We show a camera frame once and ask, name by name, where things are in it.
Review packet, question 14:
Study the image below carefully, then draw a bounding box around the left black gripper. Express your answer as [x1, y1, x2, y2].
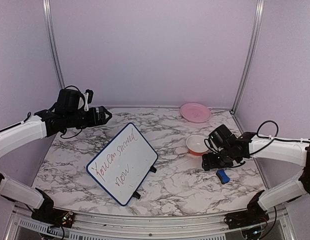
[65, 105, 112, 129]

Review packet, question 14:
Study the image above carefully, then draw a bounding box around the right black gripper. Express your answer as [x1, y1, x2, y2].
[202, 147, 234, 171]

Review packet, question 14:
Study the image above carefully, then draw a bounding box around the blue whiteboard eraser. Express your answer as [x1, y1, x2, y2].
[216, 169, 230, 185]

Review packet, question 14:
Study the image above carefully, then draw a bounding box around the small blue-framed whiteboard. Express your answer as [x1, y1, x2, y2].
[86, 122, 159, 206]

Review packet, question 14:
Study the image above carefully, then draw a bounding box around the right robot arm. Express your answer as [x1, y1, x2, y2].
[202, 124, 310, 224]

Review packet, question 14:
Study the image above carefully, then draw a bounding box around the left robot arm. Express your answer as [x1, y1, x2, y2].
[0, 85, 112, 223]

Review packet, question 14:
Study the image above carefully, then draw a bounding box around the orange and white bowl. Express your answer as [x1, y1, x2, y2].
[185, 135, 209, 156]

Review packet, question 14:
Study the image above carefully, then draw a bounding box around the pink plate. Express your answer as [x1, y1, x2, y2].
[179, 103, 212, 124]

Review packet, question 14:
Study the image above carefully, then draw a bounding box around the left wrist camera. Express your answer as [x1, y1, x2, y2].
[83, 89, 94, 112]

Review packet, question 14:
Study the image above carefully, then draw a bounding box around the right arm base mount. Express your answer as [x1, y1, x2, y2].
[223, 210, 270, 230]

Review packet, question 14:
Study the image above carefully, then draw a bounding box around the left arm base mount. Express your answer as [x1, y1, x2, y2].
[31, 208, 75, 228]

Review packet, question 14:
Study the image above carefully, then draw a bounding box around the left aluminium frame post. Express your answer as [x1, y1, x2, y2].
[42, 0, 65, 89]

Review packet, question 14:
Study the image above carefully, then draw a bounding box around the aluminium frame post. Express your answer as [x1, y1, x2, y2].
[42, 0, 65, 89]
[231, 0, 265, 115]

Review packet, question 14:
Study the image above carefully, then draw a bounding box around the front aluminium rail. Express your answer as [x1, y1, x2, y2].
[3, 203, 296, 240]

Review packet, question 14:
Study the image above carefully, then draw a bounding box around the right aluminium frame post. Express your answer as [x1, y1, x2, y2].
[231, 0, 265, 115]

